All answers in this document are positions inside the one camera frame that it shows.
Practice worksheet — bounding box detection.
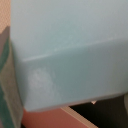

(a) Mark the light blue milk carton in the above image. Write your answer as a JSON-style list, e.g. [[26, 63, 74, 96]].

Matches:
[[10, 0, 128, 111]]

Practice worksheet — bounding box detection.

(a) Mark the brown stove board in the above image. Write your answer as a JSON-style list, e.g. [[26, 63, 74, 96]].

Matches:
[[22, 107, 98, 128]]

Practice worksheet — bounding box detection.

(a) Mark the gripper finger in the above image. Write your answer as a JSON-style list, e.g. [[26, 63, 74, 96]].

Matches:
[[0, 31, 23, 128]]

